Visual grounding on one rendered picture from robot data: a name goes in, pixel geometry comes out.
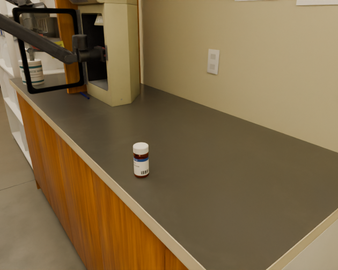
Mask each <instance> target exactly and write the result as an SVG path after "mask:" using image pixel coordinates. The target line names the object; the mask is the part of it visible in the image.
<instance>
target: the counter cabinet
mask: <svg viewBox="0 0 338 270"><path fill-rule="evenodd" d="M16 93H17V98H18V102H19V108H20V112H21V117H22V120H23V125H24V130H25V134H26V139H27V144H28V149H29V153H30V157H31V162H32V167H33V171H34V177H35V181H36V186H37V189H42V192H43V193H44V195H45V196H46V198H47V200H48V202H49V203H50V205H51V207H52V209H53V211H54V212H55V214H56V216H57V218H58V219H59V221H60V223H61V225H62V227H63V228H64V230H65V232H66V233H67V235H68V237H69V239H70V240H71V242H72V244H73V246H74V247H75V249H76V251H77V253H78V254H79V256H80V258H81V260H82V262H83V263H84V265H85V267H86V269H87V270H189V269H188V268H187V267H186V266H185V265H184V264H183V263H182V262H181V261H180V260H179V259H178V258H177V257H176V256H175V255H174V254H173V253H172V252H171V251H170V250H169V249H168V247H167V246H166V245H165V244H164V243H163V242H162V241H161V240H160V239H159V238H158V237H157V236H156V235H155V234H154V233H153V232H152V231H151V230H150V229H149V228H148V227H147V226H146V225H145V224H144V223H143V222H142V221H141V220H140V218H139V217H138V216H137V215H136V214H135V213H134V212H133V211H132V210H131V209H130V208H129V207H128V206H127V205H126V204H125V203H124V202H123V201H122V200H121V199H120V198H119V197H118V196H117V195H116V194H115V193H114V192H113V191H112V189H111V188H110V187H109V186H108V185H107V184H106V183H105V182H104V181H103V180H102V179H101V178H100V177H99V176H98V175H97V174H96V173H95V172H94V171H93V170H92V169H91V168H90V167H89V166H88V165H87V164H86V163H85V162H84V161H83V159H82V158H81V157H80V156H79V155H78V154H77V153H76V152H75V151H74V150H73V149H72V148H71V147H70V146H69V145H68V144H67V143H66V142H65V141H64V140H63V139H62V138H61V137H60V136H59V135H58V134H57V133H56V132H55V130H54V129H53V128H52V127H51V126H50V125H49V124H48V123H47V122H46V121H45V120H44V119H43V118H42V117H41V116H40V115H39V114H38V113H37V112H36V111H35V110H34V109H33V108H32V107H31V106H30V105H29V104H28V103H27V101H26V100H25V99H24V98H23V97H22V96H21V95H20V94H19V93H18V92H17V91H16ZM282 270H338V219H337V220H336V221H335V222H334V223H333V224H332V225H331V226H329V227H328V228H327V229H326V230H325V231H324V232H323V233H322V234H321V235H320V236H318V237H317V238H316V239H315V240H314V241H313V242H312V243H311V244H310V245H309V246H307V247H306V248H305V249H304V250H303V251H302V252H301V253H300V254H299V255H298V256H296V257H295V258H294V259H293V260H292V261H291V262H289V263H288V264H287V265H286V266H285V267H284V268H283V269H282Z"/></svg>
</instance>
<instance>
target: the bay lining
mask: <svg viewBox="0 0 338 270"><path fill-rule="evenodd" d="M96 18H97V14H82V15H81V19H82V29H83V34H85V35H87V42H88V48H87V49H85V50H88V49H94V47H96V46H100V47H104V48H105V44H104V43H103V40H105V39H104V26H99V25H94V23H95V20H96ZM86 68H87V78H88V81H95V80H103V79H107V66H106V62H101V61H89V62H86Z"/></svg>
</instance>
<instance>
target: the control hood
mask: <svg viewBox="0 0 338 270"><path fill-rule="evenodd" d="M69 1H70V2H71V3H72V4H95V3H104V0H87V1H88V2H78V3H73V2H72V1H71V0H69Z"/></svg>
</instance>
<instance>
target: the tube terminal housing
mask: <svg viewBox="0 0 338 270"><path fill-rule="evenodd" d="M78 9H79V10H80V18H81V15H82V14H98V13H101V14H102V18H103V26H104V39H105V45H107V51H108V61H106V66H107V80H108V91H106V90H104V89H102V88H100V87H97V86H95V85H93V84H91V83H89V81H88V78H87V83H88V85H86V87H87V93H88V94H90V95H92V96H94V97H95V98H97V99H99V100H100V101H102V102H104V103H106V104H108V105H110V106H111V107H115V106H120V105H124V104H129V103H132V102H133V101H134V100H135V99H136V98H137V96H138V95H139V94H140V87H139V53H138V19H137V0H104V3H95V4H78ZM81 23H82V19H81ZM82 33H83V29H82Z"/></svg>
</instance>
